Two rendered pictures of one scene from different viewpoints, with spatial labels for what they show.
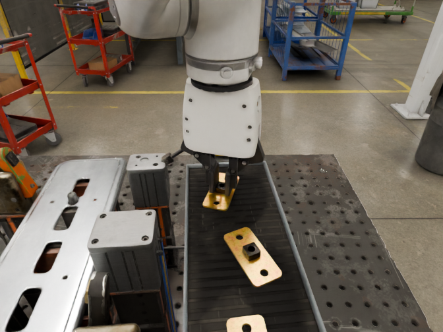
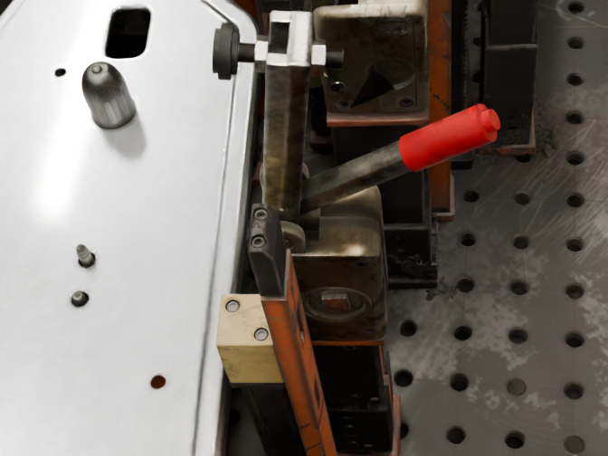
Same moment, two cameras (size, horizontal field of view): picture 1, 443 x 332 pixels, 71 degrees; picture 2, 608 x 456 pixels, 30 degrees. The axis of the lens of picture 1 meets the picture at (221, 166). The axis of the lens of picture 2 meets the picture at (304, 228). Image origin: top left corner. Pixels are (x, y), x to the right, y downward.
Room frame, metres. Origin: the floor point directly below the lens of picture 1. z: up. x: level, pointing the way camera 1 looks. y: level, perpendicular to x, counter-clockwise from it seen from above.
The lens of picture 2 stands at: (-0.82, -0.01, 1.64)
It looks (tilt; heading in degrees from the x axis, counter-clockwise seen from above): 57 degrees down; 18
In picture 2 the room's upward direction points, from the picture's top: 12 degrees counter-clockwise
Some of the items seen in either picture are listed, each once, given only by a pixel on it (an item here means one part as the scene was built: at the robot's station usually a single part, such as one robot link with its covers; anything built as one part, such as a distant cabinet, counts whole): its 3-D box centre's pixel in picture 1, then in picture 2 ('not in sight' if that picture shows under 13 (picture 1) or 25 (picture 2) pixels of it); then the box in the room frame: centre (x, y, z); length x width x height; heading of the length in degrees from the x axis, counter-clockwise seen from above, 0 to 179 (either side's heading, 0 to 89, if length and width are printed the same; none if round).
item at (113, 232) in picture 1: (142, 301); not in sight; (0.34, 0.15, 0.90); 0.13 x 0.10 x 0.41; 95
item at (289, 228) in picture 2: not in sight; (279, 238); (-0.48, 0.11, 1.06); 0.03 x 0.01 x 0.03; 95
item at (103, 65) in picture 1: (100, 42); not in sight; (4.16, 1.55, 0.49); 0.81 x 0.46 x 0.97; 168
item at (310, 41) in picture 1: (304, 33); not in sight; (4.71, -1.20, 0.47); 1.20 x 0.80 x 0.95; 2
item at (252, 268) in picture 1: (251, 251); not in sight; (0.25, -0.04, 1.17); 0.08 x 0.04 x 0.01; 25
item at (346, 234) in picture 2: not in sight; (346, 342); (-0.45, 0.09, 0.88); 0.07 x 0.06 x 0.35; 95
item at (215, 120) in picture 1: (221, 112); not in sight; (0.37, 0.00, 1.29); 0.10 x 0.07 x 0.11; 74
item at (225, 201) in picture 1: (221, 188); not in sight; (0.37, 0.00, 1.17); 0.08 x 0.04 x 0.01; 164
